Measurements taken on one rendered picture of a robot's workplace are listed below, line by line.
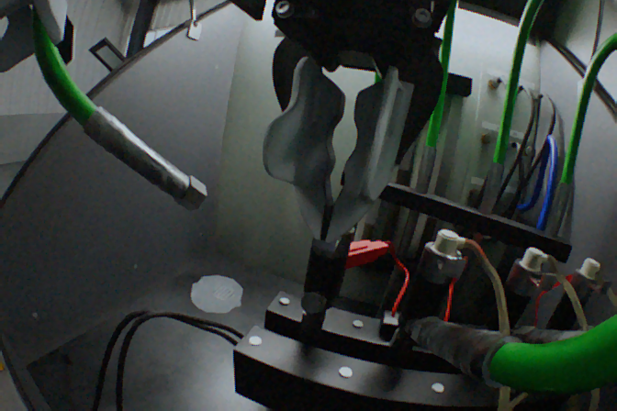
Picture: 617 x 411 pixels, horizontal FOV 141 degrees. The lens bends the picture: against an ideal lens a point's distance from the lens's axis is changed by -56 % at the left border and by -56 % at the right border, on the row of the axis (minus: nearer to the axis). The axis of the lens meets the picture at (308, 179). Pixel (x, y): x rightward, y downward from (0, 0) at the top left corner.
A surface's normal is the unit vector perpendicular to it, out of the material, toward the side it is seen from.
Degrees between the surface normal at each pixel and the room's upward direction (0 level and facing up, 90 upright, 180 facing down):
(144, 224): 90
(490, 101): 90
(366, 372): 0
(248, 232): 90
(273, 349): 0
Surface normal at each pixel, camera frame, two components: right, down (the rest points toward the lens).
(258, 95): -0.30, 0.14
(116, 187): 0.94, 0.22
